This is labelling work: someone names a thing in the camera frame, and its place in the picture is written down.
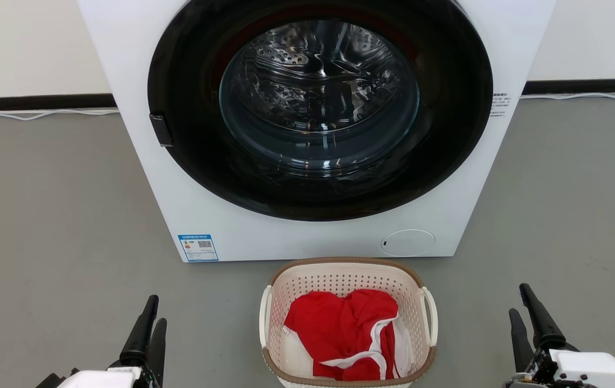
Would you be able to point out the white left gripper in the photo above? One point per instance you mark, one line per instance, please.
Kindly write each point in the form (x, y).
(105, 377)

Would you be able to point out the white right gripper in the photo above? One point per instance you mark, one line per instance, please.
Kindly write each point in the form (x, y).
(587, 369)

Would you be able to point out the white perforated laundry basket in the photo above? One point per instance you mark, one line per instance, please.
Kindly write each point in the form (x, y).
(291, 285)

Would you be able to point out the blue energy label sticker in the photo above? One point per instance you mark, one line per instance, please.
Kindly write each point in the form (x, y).
(198, 247)

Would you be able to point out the white front-load washing machine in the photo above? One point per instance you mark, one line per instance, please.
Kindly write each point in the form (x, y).
(140, 161)

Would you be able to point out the red and white garment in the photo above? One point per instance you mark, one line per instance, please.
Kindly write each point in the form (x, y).
(339, 328)

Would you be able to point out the black round washing machine door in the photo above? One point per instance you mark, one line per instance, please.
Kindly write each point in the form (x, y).
(447, 134)

